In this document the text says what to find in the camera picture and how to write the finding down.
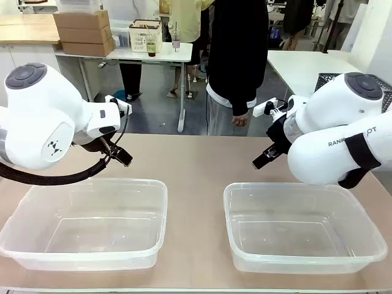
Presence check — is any cup with green drink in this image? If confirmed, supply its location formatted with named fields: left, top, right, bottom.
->
left=145, top=32, right=158, bottom=58

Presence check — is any brown cardboard box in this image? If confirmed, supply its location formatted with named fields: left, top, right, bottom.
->
left=60, top=37, right=116, bottom=58
left=56, top=25, right=113, bottom=44
left=53, top=10, right=111, bottom=31

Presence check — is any person in beige jacket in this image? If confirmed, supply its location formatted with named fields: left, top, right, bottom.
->
left=328, top=0, right=363, bottom=50

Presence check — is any person in black sweater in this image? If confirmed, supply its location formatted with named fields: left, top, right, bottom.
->
left=205, top=0, right=270, bottom=137

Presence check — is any black braided cable sleeve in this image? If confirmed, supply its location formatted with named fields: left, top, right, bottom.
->
left=0, top=153, right=111, bottom=186
left=337, top=167, right=373, bottom=189

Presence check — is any person's left hand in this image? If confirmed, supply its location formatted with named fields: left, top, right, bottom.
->
left=232, top=113, right=249, bottom=128

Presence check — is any black mesh basket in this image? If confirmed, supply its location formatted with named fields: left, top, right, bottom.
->
left=314, top=72, right=392, bottom=113

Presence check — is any person in yellow top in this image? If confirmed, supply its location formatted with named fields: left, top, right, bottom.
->
left=167, top=0, right=216, bottom=96

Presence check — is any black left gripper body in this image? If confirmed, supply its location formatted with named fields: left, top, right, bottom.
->
left=73, top=132, right=117, bottom=153

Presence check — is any clear plastic bin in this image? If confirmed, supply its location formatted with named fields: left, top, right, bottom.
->
left=223, top=182, right=388, bottom=274
left=0, top=178, right=168, bottom=271

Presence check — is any white slotted basket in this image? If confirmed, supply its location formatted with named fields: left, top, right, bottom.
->
left=128, top=18, right=163, bottom=53

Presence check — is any person in white coat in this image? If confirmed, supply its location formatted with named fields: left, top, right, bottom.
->
left=100, top=0, right=145, bottom=102

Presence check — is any wooden counter top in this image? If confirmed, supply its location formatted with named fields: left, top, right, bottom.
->
left=0, top=13, right=61, bottom=45

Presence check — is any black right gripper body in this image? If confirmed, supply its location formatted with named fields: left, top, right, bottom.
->
left=265, top=118, right=292, bottom=157

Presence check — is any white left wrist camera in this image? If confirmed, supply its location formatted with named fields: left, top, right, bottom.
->
left=104, top=95, right=133, bottom=117

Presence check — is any white table with grey legs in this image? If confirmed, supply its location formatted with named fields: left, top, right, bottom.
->
left=55, top=42, right=194, bottom=134

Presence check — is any person in dark clothes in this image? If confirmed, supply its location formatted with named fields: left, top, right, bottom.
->
left=282, top=0, right=316, bottom=51

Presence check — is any cup with purple drink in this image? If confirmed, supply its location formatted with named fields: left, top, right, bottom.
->
left=171, top=21, right=182, bottom=53

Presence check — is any clear storage box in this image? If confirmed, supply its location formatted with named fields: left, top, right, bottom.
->
left=109, top=19, right=133, bottom=49

